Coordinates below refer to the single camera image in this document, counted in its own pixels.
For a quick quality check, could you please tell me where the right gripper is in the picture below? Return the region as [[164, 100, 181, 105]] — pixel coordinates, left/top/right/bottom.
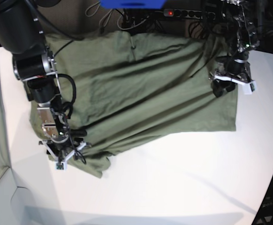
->
[[38, 137, 91, 163]]

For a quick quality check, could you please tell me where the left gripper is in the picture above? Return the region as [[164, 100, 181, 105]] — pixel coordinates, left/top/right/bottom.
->
[[209, 60, 255, 98]]

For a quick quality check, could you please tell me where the green t-shirt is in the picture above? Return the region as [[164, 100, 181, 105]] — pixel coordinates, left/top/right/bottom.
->
[[28, 30, 239, 179]]

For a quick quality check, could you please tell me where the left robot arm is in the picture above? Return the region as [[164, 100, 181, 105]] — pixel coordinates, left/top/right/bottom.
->
[[210, 0, 259, 98]]

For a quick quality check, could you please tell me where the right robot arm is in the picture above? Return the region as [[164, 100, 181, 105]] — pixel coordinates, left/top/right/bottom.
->
[[0, 0, 89, 170]]

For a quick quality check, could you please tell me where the black power strip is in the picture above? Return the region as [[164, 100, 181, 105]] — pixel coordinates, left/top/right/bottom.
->
[[163, 9, 203, 19]]

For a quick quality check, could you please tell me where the blue plastic bin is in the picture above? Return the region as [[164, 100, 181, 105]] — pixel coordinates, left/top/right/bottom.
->
[[100, 0, 166, 9]]

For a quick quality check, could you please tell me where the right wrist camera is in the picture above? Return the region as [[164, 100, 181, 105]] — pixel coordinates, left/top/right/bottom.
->
[[55, 161, 68, 171]]

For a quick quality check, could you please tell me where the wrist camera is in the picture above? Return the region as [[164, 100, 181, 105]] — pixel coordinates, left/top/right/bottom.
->
[[242, 81, 257, 95], [55, 161, 68, 171]]

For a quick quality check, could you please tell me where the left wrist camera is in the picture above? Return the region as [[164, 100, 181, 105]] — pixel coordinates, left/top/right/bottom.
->
[[242, 81, 257, 95]]

